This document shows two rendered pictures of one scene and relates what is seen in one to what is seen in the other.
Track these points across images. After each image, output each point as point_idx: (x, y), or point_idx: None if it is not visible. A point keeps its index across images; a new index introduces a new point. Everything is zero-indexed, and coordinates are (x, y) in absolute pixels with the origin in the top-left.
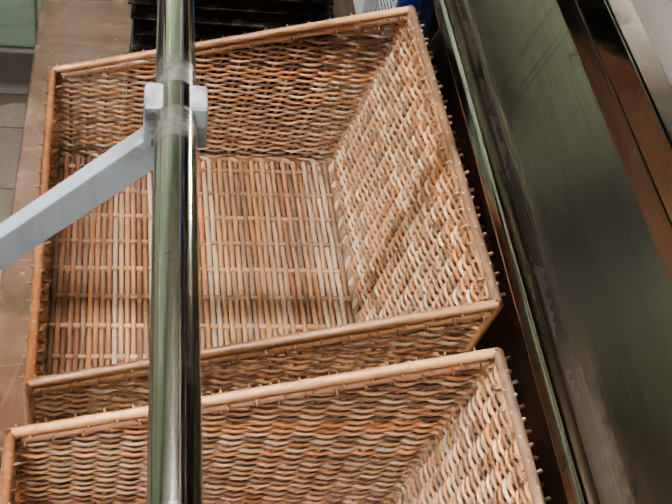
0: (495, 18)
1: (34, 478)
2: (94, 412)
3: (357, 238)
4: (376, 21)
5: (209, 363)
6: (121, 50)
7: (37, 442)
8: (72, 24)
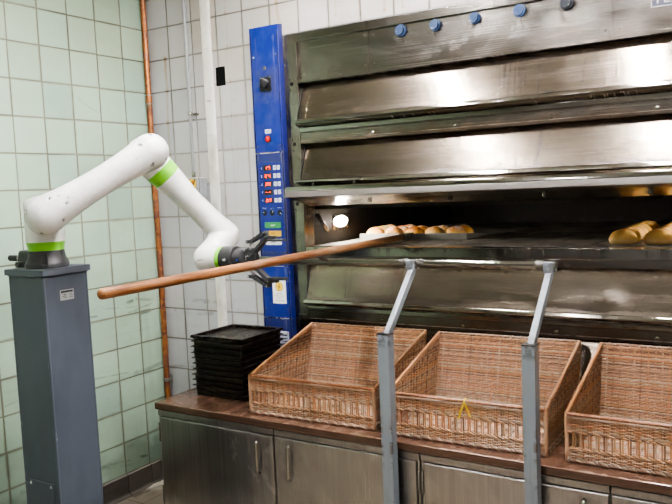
0: (362, 291)
1: None
2: None
3: (345, 382)
4: (307, 329)
5: (397, 366)
6: (212, 399)
7: None
8: (187, 402)
